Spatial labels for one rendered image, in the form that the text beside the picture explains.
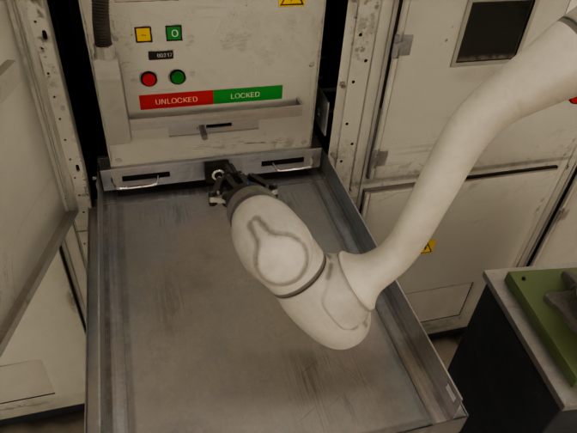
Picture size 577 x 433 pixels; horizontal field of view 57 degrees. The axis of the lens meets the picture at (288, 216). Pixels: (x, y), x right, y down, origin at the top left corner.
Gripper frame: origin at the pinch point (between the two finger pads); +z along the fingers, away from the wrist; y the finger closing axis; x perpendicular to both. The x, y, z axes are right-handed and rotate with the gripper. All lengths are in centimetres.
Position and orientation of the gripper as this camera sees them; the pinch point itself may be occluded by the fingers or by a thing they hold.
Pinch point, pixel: (231, 174)
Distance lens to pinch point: 108.3
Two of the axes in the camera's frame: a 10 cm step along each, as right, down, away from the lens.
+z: -2.6, -3.5, 9.0
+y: 9.6, -1.3, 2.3
